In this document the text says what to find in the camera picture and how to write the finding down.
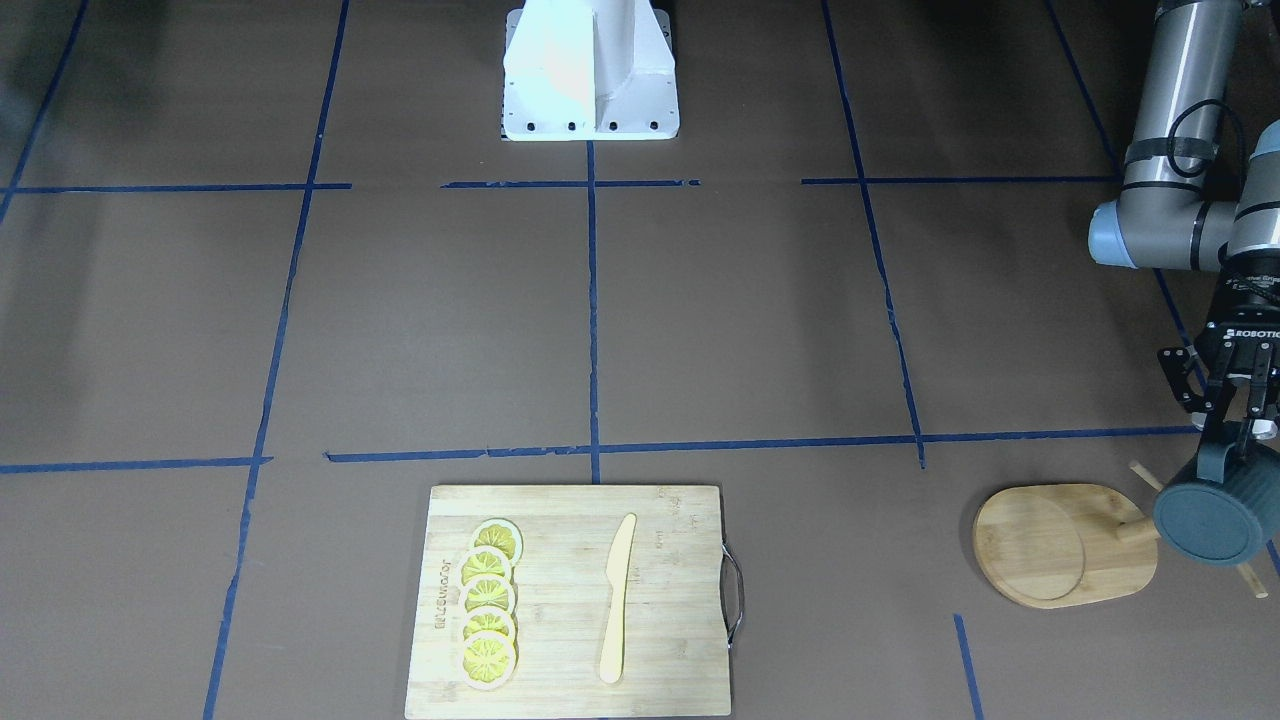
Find wooden cup storage rack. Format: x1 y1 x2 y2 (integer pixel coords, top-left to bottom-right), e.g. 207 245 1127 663
972 475 1268 610

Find yellow plastic knife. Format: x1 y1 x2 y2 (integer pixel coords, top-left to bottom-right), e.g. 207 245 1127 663
598 512 637 685

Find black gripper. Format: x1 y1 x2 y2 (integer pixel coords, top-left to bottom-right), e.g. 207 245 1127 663
1196 275 1279 451

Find dark teal HOME mug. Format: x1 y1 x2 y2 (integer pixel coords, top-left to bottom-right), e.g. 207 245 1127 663
1153 445 1279 566

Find bamboo cutting board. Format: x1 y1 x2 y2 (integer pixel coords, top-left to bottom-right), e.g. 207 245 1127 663
404 484 735 719

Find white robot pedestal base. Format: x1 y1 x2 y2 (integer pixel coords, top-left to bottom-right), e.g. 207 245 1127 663
500 1 681 142

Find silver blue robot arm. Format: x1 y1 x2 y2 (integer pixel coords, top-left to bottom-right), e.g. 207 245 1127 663
1088 1 1277 455

